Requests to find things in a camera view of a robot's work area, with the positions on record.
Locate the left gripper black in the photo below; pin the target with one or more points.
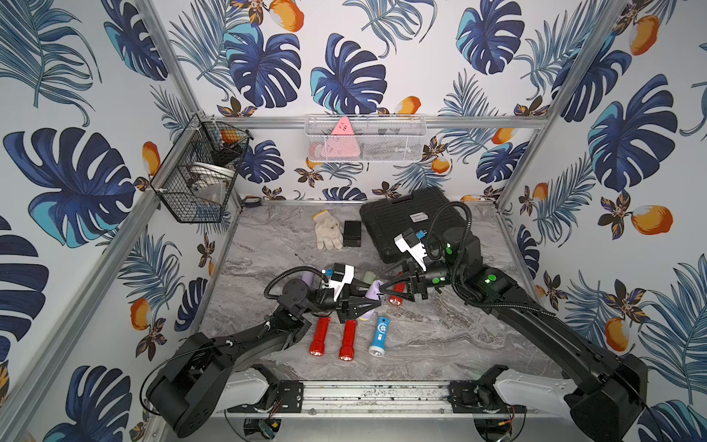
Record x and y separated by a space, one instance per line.
344 304

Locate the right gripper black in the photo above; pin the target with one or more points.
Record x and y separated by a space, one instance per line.
416 284

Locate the red flashlight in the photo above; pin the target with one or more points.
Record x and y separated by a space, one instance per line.
395 299
318 345
347 351

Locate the blue flashlight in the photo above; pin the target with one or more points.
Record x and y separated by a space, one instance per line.
378 346

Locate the light green flashlight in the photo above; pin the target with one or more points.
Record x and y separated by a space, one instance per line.
369 278

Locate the purple flashlight yellow rim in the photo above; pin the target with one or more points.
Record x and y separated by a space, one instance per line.
308 278

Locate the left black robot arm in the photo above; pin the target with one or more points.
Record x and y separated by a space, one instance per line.
187 387

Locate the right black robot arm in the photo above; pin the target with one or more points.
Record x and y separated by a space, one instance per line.
610 392

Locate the black plastic tool case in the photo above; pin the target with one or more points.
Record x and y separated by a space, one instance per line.
420 210

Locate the small black box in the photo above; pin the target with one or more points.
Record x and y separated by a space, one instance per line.
352 235

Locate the white work glove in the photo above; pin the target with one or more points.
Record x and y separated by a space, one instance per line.
328 231

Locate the pink triangle object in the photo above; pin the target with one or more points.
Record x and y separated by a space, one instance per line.
342 143

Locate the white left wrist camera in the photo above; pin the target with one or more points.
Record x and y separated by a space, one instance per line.
337 277

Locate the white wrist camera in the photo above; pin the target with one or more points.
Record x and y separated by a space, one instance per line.
337 277
413 243

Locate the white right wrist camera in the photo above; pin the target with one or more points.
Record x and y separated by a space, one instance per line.
413 243

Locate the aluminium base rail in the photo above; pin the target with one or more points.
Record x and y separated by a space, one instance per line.
250 395

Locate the white wire shelf basket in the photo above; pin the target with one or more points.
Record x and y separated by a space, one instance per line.
382 138

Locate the black wire basket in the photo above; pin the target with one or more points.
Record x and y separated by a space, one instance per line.
201 171

